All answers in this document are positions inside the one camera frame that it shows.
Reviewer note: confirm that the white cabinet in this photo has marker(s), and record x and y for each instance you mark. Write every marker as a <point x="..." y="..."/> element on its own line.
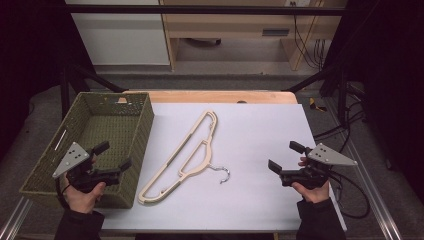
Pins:
<point x="123" y="40"/>

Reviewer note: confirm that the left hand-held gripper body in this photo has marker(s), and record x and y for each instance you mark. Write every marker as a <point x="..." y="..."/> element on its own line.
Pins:
<point x="71" y="160"/>

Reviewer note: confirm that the green woven basket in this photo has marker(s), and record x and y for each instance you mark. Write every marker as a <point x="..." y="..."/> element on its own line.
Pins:
<point x="110" y="130"/>

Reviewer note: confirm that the black metal stand legs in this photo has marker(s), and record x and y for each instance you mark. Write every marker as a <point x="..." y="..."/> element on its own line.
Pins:
<point x="341" y="96"/>
<point x="65" y="90"/>

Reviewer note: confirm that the person's right hand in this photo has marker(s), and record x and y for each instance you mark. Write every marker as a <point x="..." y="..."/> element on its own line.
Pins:
<point x="315" y="195"/>

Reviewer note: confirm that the white paper sheet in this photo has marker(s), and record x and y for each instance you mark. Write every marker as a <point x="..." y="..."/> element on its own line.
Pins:
<point x="260" y="133"/>

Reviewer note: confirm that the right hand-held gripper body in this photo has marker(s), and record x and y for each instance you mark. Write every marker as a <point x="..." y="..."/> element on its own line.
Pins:
<point x="306" y="176"/>

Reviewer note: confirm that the person's left hand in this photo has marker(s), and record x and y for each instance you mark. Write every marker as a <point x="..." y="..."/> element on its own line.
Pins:
<point x="83" y="200"/>

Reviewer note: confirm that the yellow and black tool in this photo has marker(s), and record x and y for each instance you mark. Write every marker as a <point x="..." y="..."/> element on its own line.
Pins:
<point x="314" y="104"/>

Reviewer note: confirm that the aluminium rail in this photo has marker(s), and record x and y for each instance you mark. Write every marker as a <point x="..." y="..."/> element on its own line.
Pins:
<point x="373" y="186"/>
<point x="15" y="218"/>

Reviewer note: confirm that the black horizontal frame bar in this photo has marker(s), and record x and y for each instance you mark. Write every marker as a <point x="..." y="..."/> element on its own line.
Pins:
<point x="200" y="10"/>

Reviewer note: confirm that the black curtain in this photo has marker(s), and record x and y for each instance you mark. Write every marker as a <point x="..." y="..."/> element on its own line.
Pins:
<point x="30" y="50"/>
<point x="390" y="66"/>

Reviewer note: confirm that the light wooden desk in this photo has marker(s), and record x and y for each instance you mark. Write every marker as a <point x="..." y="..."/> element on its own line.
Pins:
<point x="230" y="21"/>

